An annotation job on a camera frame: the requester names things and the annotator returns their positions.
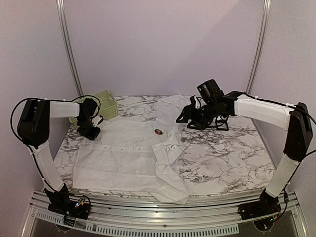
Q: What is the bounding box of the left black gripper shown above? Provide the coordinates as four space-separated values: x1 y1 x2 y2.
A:
78 118 100 140

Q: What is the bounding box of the white button shirt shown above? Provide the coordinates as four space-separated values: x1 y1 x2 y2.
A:
73 95 189 204

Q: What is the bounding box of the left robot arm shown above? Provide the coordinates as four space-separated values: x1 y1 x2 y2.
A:
11 95 102 214

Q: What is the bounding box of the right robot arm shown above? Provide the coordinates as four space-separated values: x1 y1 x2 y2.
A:
176 79 315 215

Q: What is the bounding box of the black box with brown brooch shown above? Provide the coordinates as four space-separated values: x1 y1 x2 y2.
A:
215 116 229 131

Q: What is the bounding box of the green plastic basket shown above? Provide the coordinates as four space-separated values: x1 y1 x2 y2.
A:
73 90 118 120

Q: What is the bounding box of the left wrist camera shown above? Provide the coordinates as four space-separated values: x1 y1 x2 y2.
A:
92 116 104 127

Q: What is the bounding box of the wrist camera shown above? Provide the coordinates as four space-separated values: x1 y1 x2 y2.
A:
190 95 201 109
92 116 104 127

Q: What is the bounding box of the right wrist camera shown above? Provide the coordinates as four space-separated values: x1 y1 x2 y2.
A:
190 95 201 109

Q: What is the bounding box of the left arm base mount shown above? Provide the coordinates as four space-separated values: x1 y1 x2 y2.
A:
48 197 91 220

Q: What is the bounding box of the left aluminium frame post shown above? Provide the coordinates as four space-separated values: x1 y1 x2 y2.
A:
56 0 84 96

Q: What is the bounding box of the aluminium frame post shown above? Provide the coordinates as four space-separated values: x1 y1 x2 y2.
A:
246 0 272 94
56 0 84 96

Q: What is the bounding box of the white slotted cable duct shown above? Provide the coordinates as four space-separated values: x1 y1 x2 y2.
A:
31 211 239 237

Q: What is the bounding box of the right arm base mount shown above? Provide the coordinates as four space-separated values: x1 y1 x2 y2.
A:
237 196 281 220

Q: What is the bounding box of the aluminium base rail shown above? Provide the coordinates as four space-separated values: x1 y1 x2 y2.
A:
29 190 301 229

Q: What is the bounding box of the right aluminium frame post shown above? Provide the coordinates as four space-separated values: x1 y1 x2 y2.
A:
246 0 272 94

